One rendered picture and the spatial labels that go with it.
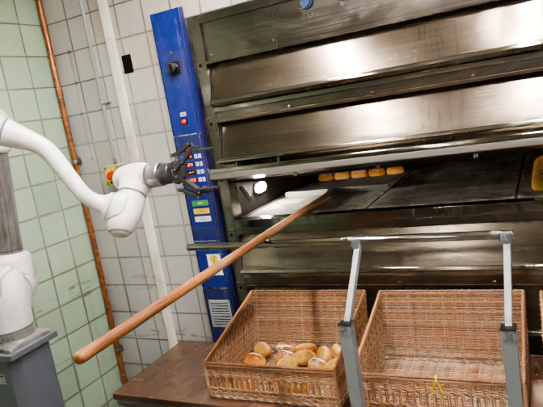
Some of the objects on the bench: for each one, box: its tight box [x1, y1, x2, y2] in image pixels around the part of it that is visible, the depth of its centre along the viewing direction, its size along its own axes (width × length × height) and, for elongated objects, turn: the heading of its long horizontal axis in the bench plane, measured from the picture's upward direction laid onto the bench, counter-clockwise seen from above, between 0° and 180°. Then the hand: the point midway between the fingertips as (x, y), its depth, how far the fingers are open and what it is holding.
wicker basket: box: [203, 289, 368, 407], centre depth 226 cm, size 49×56×28 cm
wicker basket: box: [358, 289, 531, 407], centre depth 199 cm, size 49×56×28 cm
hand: (212, 168), depth 190 cm, fingers open, 13 cm apart
